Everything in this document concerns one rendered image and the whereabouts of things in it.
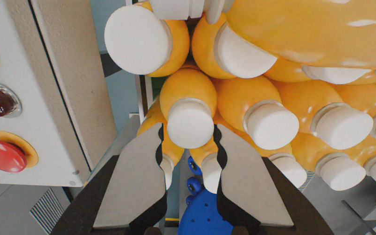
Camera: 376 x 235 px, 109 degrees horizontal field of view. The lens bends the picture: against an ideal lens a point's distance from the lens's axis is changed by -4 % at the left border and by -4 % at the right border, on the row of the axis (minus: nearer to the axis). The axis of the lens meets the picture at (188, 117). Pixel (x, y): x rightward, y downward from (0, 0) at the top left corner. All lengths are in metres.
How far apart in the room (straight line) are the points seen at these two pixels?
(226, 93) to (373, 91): 0.16
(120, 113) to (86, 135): 1.27
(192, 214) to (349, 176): 0.26
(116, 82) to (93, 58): 1.15
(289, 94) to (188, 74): 0.12
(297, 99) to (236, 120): 0.07
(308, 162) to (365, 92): 0.10
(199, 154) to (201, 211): 0.20
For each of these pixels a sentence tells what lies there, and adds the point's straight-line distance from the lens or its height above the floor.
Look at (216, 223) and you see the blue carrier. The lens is 0.35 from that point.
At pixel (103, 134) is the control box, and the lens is 0.23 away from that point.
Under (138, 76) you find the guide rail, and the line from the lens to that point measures 0.24.
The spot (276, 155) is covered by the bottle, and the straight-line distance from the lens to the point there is 0.19.
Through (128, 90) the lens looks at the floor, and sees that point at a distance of 1.34.
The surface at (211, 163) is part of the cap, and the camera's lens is 0.16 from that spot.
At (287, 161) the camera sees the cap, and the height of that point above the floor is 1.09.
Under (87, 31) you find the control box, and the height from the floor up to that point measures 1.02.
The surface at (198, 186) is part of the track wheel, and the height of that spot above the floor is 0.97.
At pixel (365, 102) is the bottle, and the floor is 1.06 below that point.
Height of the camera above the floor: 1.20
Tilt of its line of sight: 62 degrees down
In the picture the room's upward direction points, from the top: 177 degrees clockwise
